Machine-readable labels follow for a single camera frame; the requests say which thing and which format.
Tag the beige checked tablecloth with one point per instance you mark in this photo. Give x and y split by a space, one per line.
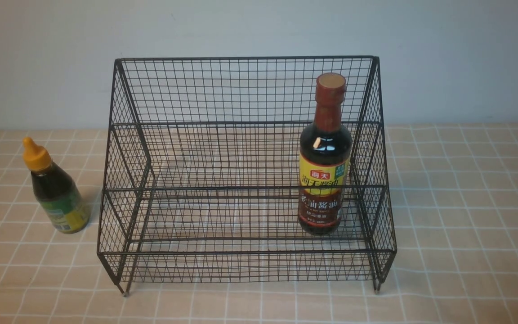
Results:
454 192

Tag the dark soy sauce bottle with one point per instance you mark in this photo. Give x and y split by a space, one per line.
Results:
324 153

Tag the yellow capped green label bottle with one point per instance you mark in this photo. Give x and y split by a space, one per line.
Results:
54 189

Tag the black wire mesh shelf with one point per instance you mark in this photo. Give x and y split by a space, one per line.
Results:
201 180

